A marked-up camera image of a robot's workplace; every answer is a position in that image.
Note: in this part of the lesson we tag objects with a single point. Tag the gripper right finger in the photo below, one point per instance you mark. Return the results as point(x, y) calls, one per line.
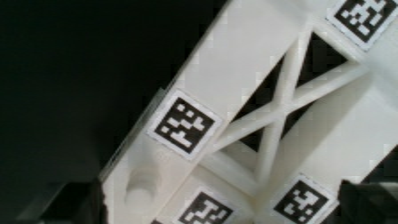
point(367, 203)

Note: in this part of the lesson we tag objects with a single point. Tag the white chair back frame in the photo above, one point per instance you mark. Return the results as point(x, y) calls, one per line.
point(273, 121)

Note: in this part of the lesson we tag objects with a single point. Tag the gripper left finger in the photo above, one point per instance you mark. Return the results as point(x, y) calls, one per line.
point(35, 214)

